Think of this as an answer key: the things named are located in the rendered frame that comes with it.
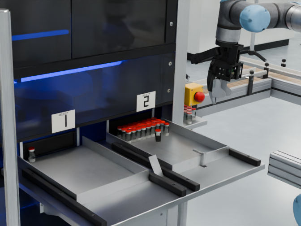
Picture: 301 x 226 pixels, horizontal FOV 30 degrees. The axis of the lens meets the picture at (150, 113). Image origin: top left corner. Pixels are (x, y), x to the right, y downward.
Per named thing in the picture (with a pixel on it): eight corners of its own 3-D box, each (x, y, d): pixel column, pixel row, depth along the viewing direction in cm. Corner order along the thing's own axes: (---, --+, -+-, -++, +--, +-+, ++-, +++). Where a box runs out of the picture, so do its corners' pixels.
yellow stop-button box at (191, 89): (176, 102, 216) (177, 84, 214) (189, 98, 221) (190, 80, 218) (190, 106, 211) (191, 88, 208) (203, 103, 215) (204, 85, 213)
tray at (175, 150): (105, 141, 197) (105, 132, 196) (161, 126, 213) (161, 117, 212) (171, 175, 173) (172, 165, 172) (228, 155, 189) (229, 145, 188)
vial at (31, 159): (27, 161, 179) (26, 147, 177) (32, 159, 180) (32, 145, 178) (30, 163, 177) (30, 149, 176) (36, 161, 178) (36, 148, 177)
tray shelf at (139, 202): (0, 174, 174) (0, 168, 173) (165, 126, 218) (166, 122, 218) (92, 240, 140) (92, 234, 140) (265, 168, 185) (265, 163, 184)
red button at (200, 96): (191, 101, 212) (191, 91, 211) (198, 99, 215) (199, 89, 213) (198, 104, 209) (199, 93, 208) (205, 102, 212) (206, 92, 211)
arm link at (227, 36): (212, 25, 173) (225, 23, 179) (210, 40, 174) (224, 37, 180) (233, 31, 168) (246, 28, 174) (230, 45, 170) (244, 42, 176)
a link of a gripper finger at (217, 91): (221, 110, 178) (225, 82, 175) (205, 104, 181) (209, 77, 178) (226, 108, 180) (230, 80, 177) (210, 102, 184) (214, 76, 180)
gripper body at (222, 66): (228, 84, 173) (234, 45, 169) (205, 77, 178) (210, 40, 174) (241, 80, 179) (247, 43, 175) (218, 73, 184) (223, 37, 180)
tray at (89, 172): (15, 164, 176) (14, 154, 175) (83, 145, 193) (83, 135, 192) (76, 206, 153) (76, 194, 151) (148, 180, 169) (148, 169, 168)
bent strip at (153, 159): (147, 174, 173) (148, 156, 171) (154, 171, 175) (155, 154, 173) (179, 191, 163) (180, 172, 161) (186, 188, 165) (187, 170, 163)
